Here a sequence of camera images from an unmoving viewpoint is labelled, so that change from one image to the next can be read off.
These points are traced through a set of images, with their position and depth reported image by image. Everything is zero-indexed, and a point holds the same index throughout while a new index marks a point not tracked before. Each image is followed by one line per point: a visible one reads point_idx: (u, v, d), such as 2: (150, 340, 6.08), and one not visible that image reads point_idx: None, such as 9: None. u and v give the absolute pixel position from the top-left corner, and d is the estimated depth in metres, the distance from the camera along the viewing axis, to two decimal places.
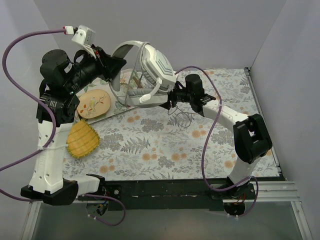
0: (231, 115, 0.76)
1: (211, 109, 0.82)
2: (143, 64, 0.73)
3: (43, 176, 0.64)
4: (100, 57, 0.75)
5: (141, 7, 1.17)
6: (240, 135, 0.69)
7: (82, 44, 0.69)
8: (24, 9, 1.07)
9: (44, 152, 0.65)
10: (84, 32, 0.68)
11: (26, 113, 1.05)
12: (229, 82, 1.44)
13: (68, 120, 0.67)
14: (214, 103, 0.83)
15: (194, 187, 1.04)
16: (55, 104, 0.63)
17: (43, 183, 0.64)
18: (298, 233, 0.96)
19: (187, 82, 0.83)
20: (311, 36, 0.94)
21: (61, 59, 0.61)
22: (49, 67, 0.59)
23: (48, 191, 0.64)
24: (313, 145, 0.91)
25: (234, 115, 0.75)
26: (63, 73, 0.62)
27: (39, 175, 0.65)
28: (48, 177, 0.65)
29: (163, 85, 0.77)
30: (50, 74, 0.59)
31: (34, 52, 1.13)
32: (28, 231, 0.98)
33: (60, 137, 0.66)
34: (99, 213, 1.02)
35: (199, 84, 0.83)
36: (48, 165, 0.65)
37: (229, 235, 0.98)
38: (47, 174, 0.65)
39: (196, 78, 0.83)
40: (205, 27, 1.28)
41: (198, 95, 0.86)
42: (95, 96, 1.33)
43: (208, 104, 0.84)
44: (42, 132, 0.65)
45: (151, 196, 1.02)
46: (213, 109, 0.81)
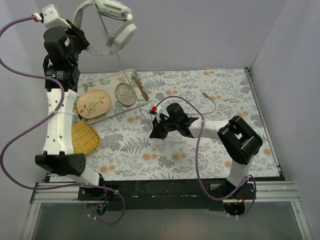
0: (214, 125, 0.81)
1: (196, 127, 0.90)
2: (102, 7, 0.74)
3: (57, 138, 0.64)
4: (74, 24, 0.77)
5: (141, 6, 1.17)
6: (228, 139, 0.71)
7: (57, 17, 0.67)
8: (25, 9, 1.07)
9: (56, 116, 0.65)
10: (52, 7, 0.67)
11: (26, 113, 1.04)
12: (229, 82, 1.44)
13: (73, 89, 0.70)
14: (197, 122, 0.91)
15: (194, 187, 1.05)
16: (61, 74, 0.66)
17: (58, 145, 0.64)
18: (299, 233, 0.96)
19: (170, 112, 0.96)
20: (311, 36, 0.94)
21: (60, 33, 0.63)
22: (52, 41, 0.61)
23: (63, 151, 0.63)
24: (314, 145, 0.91)
25: (216, 123, 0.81)
26: (65, 47, 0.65)
27: (52, 138, 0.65)
28: (61, 139, 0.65)
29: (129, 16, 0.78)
30: (54, 47, 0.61)
31: (34, 52, 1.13)
32: (28, 231, 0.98)
33: (69, 103, 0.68)
34: (99, 213, 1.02)
35: (180, 111, 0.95)
36: (61, 127, 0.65)
37: (230, 235, 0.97)
38: (60, 135, 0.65)
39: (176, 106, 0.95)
40: (205, 28, 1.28)
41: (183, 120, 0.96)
42: (95, 96, 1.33)
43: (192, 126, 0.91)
44: (52, 99, 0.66)
45: (151, 196, 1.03)
46: (197, 126, 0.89)
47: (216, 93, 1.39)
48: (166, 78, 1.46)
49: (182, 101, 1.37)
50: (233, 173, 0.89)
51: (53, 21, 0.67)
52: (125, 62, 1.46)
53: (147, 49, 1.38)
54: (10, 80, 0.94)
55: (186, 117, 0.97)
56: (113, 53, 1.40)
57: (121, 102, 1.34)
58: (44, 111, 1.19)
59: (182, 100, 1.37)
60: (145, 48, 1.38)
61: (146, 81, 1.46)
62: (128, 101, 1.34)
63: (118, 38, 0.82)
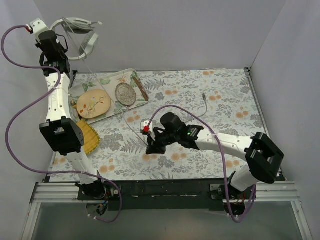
0: (234, 143, 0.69)
1: (206, 141, 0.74)
2: (71, 22, 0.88)
3: (58, 107, 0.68)
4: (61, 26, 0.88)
5: (141, 7, 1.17)
6: (256, 162, 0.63)
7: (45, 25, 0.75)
8: (25, 9, 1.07)
9: (55, 91, 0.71)
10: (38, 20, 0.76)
11: (26, 113, 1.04)
12: (229, 82, 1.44)
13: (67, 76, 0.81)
14: (206, 134, 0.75)
15: (194, 187, 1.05)
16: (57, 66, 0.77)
17: (59, 113, 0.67)
18: (299, 233, 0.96)
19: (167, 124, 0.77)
20: (311, 36, 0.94)
21: (52, 33, 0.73)
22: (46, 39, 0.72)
23: (65, 116, 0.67)
24: (313, 145, 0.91)
25: (237, 142, 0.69)
26: (57, 44, 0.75)
27: (53, 108, 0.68)
28: (62, 108, 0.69)
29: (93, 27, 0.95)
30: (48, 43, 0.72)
31: (34, 52, 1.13)
32: (28, 231, 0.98)
33: (65, 84, 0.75)
34: (99, 213, 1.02)
35: (178, 119, 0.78)
36: (61, 99, 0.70)
37: (230, 235, 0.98)
38: (61, 105, 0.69)
39: (170, 116, 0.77)
40: (205, 28, 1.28)
41: (182, 130, 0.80)
42: (95, 96, 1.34)
43: (199, 139, 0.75)
44: (50, 81, 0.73)
45: (151, 196, 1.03)
46: (208, 141, 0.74)
47: (216, 93, 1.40)
48: (166, 78, 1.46)
49: (182, 101, 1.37)
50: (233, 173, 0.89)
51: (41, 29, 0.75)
52: (125, 62, 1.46)
53: (146, 49, 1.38)
54: (10, 81, 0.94)
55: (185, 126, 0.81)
56: (112, 54, 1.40)
57: (121, 102, 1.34)
58: (43, 111, 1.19)
59: (182, 100, 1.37)
60: (145, 48, 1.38)
61: (146, 81, 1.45)
62: (128, 101, 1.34)
63: (90, 41, 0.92)
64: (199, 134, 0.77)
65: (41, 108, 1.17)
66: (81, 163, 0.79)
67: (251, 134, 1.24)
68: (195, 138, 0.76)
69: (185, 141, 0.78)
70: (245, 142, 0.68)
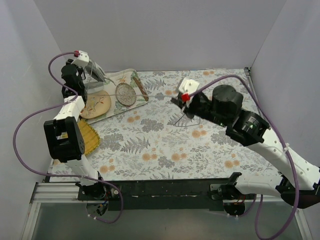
0: (303, 171, 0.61)
1: (270, 151, 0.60)
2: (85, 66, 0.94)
3: (67, 112, 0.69)
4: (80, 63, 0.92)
5: (140, 6, 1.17)
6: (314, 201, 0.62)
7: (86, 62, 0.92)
8: (26, 9, 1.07)
9: (69, 102, 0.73)
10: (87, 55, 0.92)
11: (26, 113, 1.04)
12: (229, 82, 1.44)
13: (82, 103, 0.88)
14: (274, 140, 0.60)
15: (194, 186, 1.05)
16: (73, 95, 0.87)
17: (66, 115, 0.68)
18: (298, 233, 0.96)
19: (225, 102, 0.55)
20: (312, 36, 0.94)
21: (73, 69, 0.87)
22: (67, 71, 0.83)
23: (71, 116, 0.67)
24: (314, 146, 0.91)
25: (307, 171, 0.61)
26: (76, 77, 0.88)
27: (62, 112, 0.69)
28: (70, 112, 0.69)
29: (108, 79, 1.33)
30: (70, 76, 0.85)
31: (35, 51, 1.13)
32: (28, 231, 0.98)
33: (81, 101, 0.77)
34: (99, 213, 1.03)
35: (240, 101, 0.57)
36: (72, 106, 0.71)
37: (229, 235, 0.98)
38: (70, 110, 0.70)
39: (232, 93, 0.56)
40: (206, 27, 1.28)
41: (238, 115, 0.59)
42: (96, 96, 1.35)
43: (264, 143, 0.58)
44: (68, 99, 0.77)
45: (151, 196, 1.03)
46: (274, 151, 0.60)
47: None
48: (166, 78, 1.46)
49: None
50: None
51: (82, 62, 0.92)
52: (125, 62, 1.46)
53: (146, 49, 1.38)
54: (10, 80, 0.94)
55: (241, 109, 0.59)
56: (112, 53, 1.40)
57: (121, 102, 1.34)
58: (44, 111, 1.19)
59: None
60: (145, 48, 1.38)
61: (146, 80, 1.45)
62: (129, 101, 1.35)
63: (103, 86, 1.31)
64: (264, 136, 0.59)
65: (41, 108, 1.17)
66: (81, 168, 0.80)
67: None
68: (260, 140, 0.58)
69: (239, 133, 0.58)
70: (314, 176, 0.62)
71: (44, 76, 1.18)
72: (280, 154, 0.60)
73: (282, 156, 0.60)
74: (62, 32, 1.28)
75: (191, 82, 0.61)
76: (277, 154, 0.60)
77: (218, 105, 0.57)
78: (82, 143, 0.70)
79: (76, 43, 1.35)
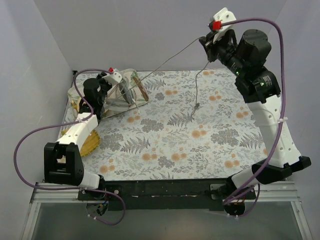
0: (284, 149, 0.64)
1: (266, 116, 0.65)
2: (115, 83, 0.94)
3: (72, 135, 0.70)
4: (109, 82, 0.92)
5: (141, 6, 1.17)
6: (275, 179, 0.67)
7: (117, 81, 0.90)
8: (26, 9, 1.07)
9: (79, 122, 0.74)
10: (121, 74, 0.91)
11: (26, 113, 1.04)
12: (229, 82, 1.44)
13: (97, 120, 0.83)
14: (274, 109, 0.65)
15: (194, 187, 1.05)
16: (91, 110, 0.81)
17: (71, 140, 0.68)
18: (299, 233, 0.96)
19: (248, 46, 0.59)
20: (312, 35, 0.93)
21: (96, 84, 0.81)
22: (89, 88, 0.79)
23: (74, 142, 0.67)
24: (314, 146, 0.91)
25: (288, 150, 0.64)
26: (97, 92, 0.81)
27: (68, 134, 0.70)
28: (76, 136, 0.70)
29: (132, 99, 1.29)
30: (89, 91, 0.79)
31: (35, 51, 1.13)
32: (28, 231, 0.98)
33: (92, 123, 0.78)
34: (99, 213, 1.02)
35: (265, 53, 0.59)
36: (79, 130, 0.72)
37: (229, 235, 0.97)
38: (76, 134, 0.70)
39: (262, 41, 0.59)
40: (206, 27, 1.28)
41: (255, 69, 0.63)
42: None
43: (264, 105, 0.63)
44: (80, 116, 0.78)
45: (151, 196, 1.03)
46: (269, 118, 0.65)
47: (216, 93, 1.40)
48: (166, 78, 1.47)
49: (182, 101, 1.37)
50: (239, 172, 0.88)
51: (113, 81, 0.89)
52: (125, 62, 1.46)
53: (147, 49, 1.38)
54: (10, 80, 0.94)
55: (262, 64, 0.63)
56: (113, 54, 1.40)
57: None
58: (44, 111, 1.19)
59: (182, 100, 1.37)
60: (145, 48, 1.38)
61: (146, 81, 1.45)
62: None
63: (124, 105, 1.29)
64: (268, 99, 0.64)
65: (41, 108, 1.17)
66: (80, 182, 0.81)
67: (251, 133, 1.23)
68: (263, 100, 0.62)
69: (246, 85, 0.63)
70: (291, 157, 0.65)
71: (44, 76, 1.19)
72: (273, 123, 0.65)
73: (272, 126, 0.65)
74: (62, 32, 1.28)
75: (229, 14, 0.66)
76: (270, 121, 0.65)
77: (241, 49, 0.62)
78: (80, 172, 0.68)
79: (76, 43, 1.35)
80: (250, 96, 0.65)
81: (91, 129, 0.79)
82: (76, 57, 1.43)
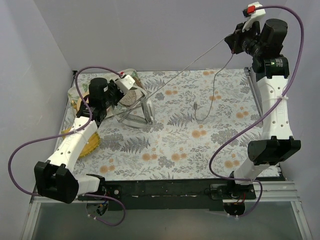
0: (276, 122, 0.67)
1: (268, 91, 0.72)
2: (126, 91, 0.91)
3: (65, 152, 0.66)
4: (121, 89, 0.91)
5: (141, 7, 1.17)
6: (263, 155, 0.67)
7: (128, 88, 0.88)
8: (26, 9, 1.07)
9: (75, 134, 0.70)
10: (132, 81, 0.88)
11: (26, 113, 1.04)
12: (229, 82, 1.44)
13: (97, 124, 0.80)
14: (278, 87, 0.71)
15: (194, 187, 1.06)
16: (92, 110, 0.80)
17: (62, 159, 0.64)
18: (299, 233, 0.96)
19: (267, 28, 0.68)
20: (312, 36, 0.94)
21: (102, 82, 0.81)
22: (95, 85, 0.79)
23: (65, 164, 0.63)
24: (314, 146, 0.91)
25: (279, 125, 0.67)
26: (102, 93, 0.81)
27: (61, 151, 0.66)
28: (69, 154, 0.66)
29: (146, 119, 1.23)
30: (94, 89, 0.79)
31: (35, 51, 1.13)
32: (28, 231, 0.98)
33: (89, 130, 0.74)
34: (99, 213, 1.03)
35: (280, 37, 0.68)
36: (73, 145, 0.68)
37: (229, 235, 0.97)
38: (69, 151, 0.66)
39: (283, 29, 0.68)
40: (206, 27, 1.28)
41: (270, 51, 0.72)
42: None
43: (269, 79, 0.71)
44: (76, 121, 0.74)
45: (151, 196, 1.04)
46: (271, 93, 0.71)
47: (216, 93, 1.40)
48: (166, 78, 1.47)
49: (183, 101, 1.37)
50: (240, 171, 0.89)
51: (124, 86, 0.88)
52: (125, 62, 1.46)
53: (147, 49, 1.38)
54: (10, 80, 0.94)
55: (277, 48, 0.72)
56: (113, 53, 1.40)
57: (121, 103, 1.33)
58: (44, 111, 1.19)
59: (182, 100, 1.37)
60: (145, 48, 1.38)
61: (146, 81, 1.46)
62: (129, 101, 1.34)
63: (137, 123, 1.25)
64: (273, 76, 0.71)
65: (41, 108, 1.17)
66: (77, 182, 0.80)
67: (251, 133, 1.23)
68: (268, 75, 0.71)
69: (258, 62, 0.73)
70: (280, 132, 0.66)
71: (44, 76, 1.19)
72: (272, 97, 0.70)
73: (271, 99, 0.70)
74: (62, 32, 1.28)
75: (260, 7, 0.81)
76: (270, 95, 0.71)
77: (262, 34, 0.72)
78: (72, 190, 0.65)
79: (76, 43, 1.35)
80: (260, 73, 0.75)
81: (88, 137, 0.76)
82: (76, 57, 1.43)
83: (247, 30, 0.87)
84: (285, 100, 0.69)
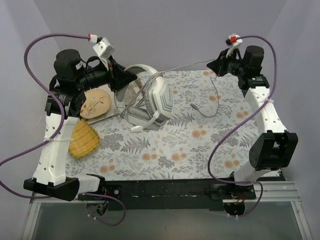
0: (268, 119, 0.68)
1: (254, 98, 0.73)
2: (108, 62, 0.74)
3: (48, 168, 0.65)
4: (112, 69, 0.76)
5: (141, 6, 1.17)
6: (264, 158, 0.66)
7: (99, 55, 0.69)
8: (26, 8, 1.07)
9: (51, 144, 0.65)
10: (104, 44, 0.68)
11: (26, 113, 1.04)
12: (229, 82, 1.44)
13: (74, 114, 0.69)
14: (262, 93, 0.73)
15: (194, 186, 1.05)
16: (63, 98, 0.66)
17: (46, 175, 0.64)
18: (299, 233, 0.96)
19: (247, 52, 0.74)
20: (312, 36, 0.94)
21: (73, 57, 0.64)
22: (62, 63, 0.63)
23: (51, 182, 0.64)
24: (314, 146, 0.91)
25: (272, 121, 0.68)
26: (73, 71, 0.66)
27: (44, 166, 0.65)
28: (52, 168, 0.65)
29: (159, 119, 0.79)
30: (62, 69, 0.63)
31: (35, 51, 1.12)
32: (28, 231, 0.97)
33: (67, 130, 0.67)
34: (99, 213, 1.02)
35: (259, 59, 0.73)
36: (53, 157, 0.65)
37: (229, 235, 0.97)
38: (52, 165, 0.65)
39: (260, 53, 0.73)
40: (206, 27, 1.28)
41: (251, 71, 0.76)
42: (95, 96, 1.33)
43: (254, 90, 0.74)
44: (50, 123, 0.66)
45: (151, 196, 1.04)
46: (257, 99, 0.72)
47: (216, 93, 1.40)
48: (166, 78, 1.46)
49: (183, 101, 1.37)
50: (240, 172, 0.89)
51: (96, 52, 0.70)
52: (125, 62, 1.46)
53: (146, 49, 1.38)
54: (10, 80, 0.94)
55: (257, 69, 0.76)
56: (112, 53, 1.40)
57: None
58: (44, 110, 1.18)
59: (182, 100, 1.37)
60: (145, 48, 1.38)
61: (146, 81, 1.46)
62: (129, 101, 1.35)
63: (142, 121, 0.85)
64: (257, 87, 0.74)
65: (41, 108, 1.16)
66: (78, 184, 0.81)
67: (251, 133, 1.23)
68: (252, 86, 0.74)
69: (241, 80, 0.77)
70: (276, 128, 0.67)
71: (43, 75, 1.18)
72: (259, 101, 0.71)
73: (258, 103, 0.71)
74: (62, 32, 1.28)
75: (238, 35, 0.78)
76: (257, 100, 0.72)
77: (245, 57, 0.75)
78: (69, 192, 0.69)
79: (76, 43, 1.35)
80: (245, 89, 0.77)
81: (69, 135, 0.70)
82: None
83: (230, 55, 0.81)
84: (271, 103, 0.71)
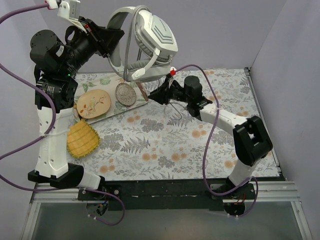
0: (229, 119, 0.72)
1: (208, 113, 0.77)
2: (82, 24, 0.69)
3: (48, 162, 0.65)
4: (91, 30, 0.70)
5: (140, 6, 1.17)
6: (254, 150, 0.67)
7: (68, 17, 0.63)
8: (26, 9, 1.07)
9: (47, 138, 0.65)
10: (66, 2, 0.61)
11: (25, 113, 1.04)
12: (229, 82, 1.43)
13: (67, 105, 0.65)
14: (211, 107, 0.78)
15: (194, 187, 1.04)
16: (52, 90, 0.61)
17: (48, 168, 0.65)
18: (298, 233, 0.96)
19: (186, 86, 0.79)
20: (311, 35, 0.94)
21: (50, 43, 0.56)
22: (38, 53, 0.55)
23: (54, 174, 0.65)
24: (314, 146, 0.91)
25: (233, 118, 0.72)
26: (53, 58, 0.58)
27: (44, 160, 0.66)
28: (52, 162, 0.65)
29: (163, 56, 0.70)
30: (41, 60, 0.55)
31: None
32: (28, 231, 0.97)
33: (61, 123, 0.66)
34: (99, 213, 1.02)
35: (199, 89, 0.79)
36: (52, 151, 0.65)
37: (229, 235, 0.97)
38: (51, 159, 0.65)
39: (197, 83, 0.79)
40: (206, 27, 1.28)
41: (197, 98, 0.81)
42: (95, 96, 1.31)
43: (203, 110, 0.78)
44: (43, 118, 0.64)
45: (151, 196, 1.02)
46: (210, 113, 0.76)
47: (216, 93, 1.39)
48: None
49: None
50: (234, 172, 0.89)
51: (62, 16, 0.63)
52: None
53: None
54: (10, 79, 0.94)
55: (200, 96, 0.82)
56: None
57: (121, 102, 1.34)
58: None
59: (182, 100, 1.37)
60: None
61: None
62: (129, 101, 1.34)
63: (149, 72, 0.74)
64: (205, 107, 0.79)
65: None
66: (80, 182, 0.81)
67: None
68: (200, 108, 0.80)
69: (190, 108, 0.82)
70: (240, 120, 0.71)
71: None
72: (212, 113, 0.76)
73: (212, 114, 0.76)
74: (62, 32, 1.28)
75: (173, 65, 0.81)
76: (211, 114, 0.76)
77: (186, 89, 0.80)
78: (72, 181, 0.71)
79: None
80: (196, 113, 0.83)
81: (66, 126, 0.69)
82: None
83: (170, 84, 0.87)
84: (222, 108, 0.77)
